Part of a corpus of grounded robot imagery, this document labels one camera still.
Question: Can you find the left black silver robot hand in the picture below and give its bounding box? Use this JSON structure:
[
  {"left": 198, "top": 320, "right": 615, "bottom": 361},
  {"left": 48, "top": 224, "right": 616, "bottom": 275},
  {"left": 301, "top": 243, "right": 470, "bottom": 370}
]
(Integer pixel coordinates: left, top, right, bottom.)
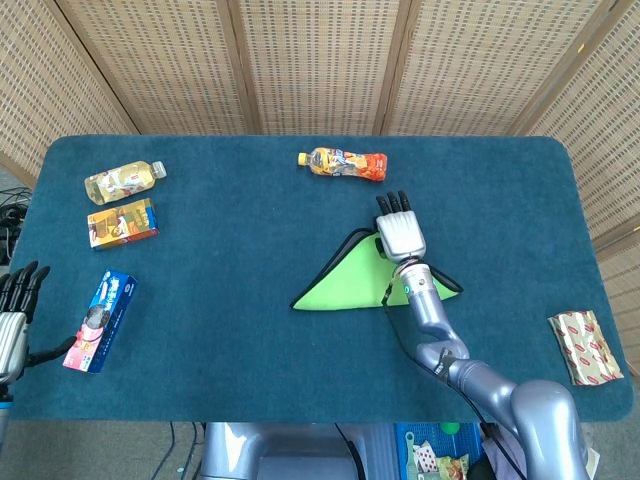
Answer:
[{"left": 0, "top": 260, "right": 77, "bottom": 386}]

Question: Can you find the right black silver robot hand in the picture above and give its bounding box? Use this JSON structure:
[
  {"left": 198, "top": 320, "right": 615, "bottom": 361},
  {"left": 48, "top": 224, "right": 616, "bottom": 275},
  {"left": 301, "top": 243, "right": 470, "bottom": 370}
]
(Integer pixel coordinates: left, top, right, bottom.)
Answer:
[{"left": 375, "top": 190, "right": 428, "bottom": 263}]

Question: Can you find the grey and green cloth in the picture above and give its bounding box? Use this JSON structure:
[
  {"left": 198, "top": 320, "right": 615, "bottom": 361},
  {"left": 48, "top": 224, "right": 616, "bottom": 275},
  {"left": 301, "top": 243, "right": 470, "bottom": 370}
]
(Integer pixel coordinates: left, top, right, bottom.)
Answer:
[{"left": 290, "top": 227, "right": 464, "bottom": 312}]

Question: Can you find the orange juice bottle yellow cap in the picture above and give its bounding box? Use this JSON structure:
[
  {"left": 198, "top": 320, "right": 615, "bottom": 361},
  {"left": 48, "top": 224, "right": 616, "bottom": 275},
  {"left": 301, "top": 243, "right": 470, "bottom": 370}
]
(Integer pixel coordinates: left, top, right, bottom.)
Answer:
[{"left": 297, "top": 146, "right": 389, "bottom": 185}]

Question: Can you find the blue cookie box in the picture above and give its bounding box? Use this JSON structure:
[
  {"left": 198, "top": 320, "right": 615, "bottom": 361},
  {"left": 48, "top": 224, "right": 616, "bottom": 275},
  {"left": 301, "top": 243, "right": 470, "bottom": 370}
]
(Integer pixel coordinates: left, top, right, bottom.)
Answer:
[{"left": 62, "top": 269, "right": 139, "bottom": 374}]

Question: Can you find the yellow snack box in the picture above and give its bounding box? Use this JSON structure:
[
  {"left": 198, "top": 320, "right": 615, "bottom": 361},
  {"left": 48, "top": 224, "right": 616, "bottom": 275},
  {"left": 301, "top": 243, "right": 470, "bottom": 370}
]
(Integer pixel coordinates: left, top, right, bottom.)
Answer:
[{"left": 87, "top": 197, "right": 162, "bottom": 250}]

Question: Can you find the wooden bamboo folding screen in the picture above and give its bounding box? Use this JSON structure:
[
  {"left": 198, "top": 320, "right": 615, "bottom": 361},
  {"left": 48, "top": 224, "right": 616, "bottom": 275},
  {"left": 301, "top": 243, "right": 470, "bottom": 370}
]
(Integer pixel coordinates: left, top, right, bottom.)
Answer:
[{"left": 0, "top": 0, "right": 640, "bottom": 381}]

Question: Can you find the tea bottle with white cap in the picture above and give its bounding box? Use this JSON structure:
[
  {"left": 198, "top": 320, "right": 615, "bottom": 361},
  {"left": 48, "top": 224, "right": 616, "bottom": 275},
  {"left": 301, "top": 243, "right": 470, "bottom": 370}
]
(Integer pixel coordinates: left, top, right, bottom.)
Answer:
[{"left": 83, "top": 160, "right": 168, "bottom": 206}]

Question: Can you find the blue plastic basket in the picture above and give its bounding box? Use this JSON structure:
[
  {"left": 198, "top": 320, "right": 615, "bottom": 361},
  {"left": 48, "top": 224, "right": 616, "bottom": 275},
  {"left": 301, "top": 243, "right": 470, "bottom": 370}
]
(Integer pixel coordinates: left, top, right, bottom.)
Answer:
[{"left": 394, "top": 422, "right": 484, "bottom": 480}]

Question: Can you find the gold red snack packet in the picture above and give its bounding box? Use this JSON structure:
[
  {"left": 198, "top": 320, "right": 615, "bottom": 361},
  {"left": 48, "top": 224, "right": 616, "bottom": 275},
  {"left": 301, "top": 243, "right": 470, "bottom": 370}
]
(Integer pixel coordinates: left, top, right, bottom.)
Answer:
[{"left": 547, "top": 309, "right": 625, "bottom": 387}]

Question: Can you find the playing cards packet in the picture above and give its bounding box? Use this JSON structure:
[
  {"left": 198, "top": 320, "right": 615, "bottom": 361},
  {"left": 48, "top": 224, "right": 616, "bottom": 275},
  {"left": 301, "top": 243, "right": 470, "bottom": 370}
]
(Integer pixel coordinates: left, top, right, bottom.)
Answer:
[{"left": 409, "top": 442, "right": 436, "bottom": 474}]

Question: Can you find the purple cloth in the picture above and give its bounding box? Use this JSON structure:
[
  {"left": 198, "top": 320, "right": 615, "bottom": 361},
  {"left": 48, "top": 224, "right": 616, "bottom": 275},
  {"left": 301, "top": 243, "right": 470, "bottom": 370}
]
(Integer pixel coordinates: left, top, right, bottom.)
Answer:
[{"left": 482, "top": 432, "right": 529, "bottom": 480}]

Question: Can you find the grey robot torso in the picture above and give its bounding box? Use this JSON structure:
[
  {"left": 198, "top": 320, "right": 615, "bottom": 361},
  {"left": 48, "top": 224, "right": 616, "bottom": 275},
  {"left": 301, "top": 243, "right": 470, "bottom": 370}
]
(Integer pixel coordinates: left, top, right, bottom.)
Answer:
[{"left": 198, "top": 422, "right": 401, "bottom": 480}]

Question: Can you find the black cable bundle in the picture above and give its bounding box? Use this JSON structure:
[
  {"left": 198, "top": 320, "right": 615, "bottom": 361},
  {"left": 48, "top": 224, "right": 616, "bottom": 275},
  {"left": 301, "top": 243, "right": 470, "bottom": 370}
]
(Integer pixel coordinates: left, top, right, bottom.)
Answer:
[{"left": 0, "top": 187, "right": 32, "bottom": 266}]

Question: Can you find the black floor cable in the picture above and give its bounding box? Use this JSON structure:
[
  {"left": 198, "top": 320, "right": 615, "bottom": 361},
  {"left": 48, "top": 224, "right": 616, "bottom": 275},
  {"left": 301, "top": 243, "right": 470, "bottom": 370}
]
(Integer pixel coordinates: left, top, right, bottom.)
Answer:
[{"left": 154, "top": 422, "right": 177, "bottom": 480}]

